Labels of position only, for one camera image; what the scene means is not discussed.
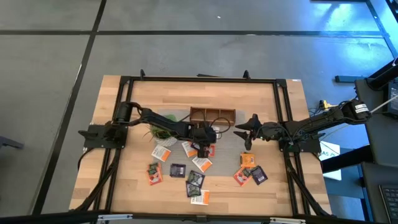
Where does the silver frame bracket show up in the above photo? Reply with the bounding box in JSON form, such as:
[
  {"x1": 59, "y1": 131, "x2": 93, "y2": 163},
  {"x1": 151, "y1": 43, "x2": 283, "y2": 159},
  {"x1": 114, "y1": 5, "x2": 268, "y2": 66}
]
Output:
[
  {"x1": 269, "y1": 217, "x2": 307, "y2": 224},
  {"x1": 96, "y1": 213, "x2": 134, "y2": 222}
]

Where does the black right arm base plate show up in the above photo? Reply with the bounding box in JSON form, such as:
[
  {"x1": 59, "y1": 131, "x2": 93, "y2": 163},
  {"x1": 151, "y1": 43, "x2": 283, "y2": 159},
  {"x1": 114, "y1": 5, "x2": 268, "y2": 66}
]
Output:
[{"x1": 278, "y1": 124, "x2": 323, "y2": 154}]

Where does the white printed sign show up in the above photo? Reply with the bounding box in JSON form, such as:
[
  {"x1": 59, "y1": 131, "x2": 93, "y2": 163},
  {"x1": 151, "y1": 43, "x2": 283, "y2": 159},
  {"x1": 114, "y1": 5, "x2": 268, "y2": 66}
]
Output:
[{"x1": 318, "y1": 140, "x2": 343, "y2": 182}]

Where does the grey chair base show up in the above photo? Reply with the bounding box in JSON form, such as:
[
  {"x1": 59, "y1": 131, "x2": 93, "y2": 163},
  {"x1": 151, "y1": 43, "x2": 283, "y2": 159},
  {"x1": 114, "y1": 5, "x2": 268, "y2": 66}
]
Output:
[{"x1": 0, "y1": 135, "x2": 25, "y2": 151}]

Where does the white taut cord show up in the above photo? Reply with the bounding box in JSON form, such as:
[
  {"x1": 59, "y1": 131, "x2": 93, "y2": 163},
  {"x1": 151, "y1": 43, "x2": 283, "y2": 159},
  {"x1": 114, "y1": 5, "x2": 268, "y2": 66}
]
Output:
[{"x1": 368, "y1": 95, "x2": 398, "y2": 114}]

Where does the grey woven placemat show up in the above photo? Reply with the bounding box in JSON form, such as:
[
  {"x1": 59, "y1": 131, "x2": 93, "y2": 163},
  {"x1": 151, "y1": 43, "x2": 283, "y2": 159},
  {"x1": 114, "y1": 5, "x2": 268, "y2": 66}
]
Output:
[{"x1": 157, "y1": 108, "x2": 249, "y2": 177}]

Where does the green plant in patterned pot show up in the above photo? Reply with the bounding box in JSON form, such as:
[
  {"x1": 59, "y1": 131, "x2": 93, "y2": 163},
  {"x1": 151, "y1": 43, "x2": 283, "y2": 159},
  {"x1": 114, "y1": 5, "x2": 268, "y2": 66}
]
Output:
[{"x1": 142, "y1": 113, "x2": 178, "y2": 147}]

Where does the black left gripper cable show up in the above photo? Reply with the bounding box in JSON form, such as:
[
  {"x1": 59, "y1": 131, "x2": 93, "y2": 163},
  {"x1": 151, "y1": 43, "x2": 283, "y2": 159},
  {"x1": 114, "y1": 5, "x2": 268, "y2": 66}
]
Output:
[{"x1": 208, "y1": 116, "x2": 233, "y2": 140}]

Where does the dark grey desk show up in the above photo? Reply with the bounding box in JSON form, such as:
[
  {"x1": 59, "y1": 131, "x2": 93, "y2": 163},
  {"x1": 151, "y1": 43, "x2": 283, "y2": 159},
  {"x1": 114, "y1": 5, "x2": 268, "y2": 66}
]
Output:
[{"x1": 354, "y1": 77, "x2": 398, "y2": 224}]

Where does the wooden three-compartment box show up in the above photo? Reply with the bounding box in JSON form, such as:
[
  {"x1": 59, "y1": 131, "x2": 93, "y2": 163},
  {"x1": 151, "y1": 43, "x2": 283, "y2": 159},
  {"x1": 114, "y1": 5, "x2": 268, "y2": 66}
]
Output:
[{"x1": 189, "y1": 106, "x2": 236, "y2": 126}]

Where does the white and orange tea packet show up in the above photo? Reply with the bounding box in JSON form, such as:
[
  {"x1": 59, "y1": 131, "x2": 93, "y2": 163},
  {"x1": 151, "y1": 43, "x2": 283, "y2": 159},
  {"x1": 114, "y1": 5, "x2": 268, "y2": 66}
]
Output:
[
  {"x1": 190, "y1": 189, "x2": 210, "y2": 207},
  {"x1": 150, "y1": 144, "x2": 172, "y2": 163},
  {"x1": 191, "y1": 156, "x2": 213, "y2": 174},
  {"x1": 181, "y1": 141, "x2": 198, "y2": 158}
]

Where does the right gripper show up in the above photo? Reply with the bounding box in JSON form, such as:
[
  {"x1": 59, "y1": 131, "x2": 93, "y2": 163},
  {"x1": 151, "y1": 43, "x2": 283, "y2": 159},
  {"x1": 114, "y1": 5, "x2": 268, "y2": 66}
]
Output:
[{"x1": 233, "y1": 113, "x2": 289, "y2": 152}]

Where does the black overhead beam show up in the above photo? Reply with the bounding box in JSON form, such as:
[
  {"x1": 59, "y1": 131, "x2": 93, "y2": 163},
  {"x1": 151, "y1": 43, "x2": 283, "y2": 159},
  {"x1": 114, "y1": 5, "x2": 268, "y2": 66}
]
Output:
[{"x1": 0, "y1": 210, "x2": 398, "y2": 224}]

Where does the black monitor on desk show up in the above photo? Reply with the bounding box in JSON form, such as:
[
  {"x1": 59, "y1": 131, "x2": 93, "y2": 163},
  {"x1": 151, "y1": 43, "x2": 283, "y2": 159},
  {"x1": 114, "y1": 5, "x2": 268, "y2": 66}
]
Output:
[{"x1": 387, "y1": 81, "x2": 398, "y2": 119}]

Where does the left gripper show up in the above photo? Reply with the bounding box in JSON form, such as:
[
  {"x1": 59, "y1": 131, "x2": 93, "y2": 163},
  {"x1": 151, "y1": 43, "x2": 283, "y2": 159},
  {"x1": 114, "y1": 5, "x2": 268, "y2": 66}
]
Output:
[{"x1": 188, "y1": 121, "x2": 218, "y2": 158}]

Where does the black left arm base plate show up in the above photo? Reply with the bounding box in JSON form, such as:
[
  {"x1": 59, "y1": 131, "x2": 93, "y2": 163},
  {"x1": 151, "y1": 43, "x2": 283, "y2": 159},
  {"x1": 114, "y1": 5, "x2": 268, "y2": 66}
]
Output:
[{"x1": 77, "y1": 123, "x2": 129, "y2": 149}]

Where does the blue-grey desk foot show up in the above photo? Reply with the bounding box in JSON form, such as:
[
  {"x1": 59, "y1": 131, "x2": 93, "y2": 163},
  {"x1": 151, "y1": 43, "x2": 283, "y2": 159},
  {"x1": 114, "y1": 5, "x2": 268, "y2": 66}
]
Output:
[{"x1": 335, "y1": 74, "x2": 368, "y2": 83}]

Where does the black slanted beam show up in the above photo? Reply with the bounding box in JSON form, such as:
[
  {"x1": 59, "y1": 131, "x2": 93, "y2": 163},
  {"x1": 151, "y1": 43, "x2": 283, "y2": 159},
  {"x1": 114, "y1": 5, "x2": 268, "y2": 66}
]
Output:
[{"x1": 321, "y1": 144, "x2": 374, "y2": 174}]

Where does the black keyboard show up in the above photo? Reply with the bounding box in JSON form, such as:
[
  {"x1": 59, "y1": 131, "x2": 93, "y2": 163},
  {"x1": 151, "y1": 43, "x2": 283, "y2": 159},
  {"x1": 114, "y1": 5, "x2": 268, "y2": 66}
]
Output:
[{"x1": 378, "y1": 184, "x2": 398, "y2": 224}]

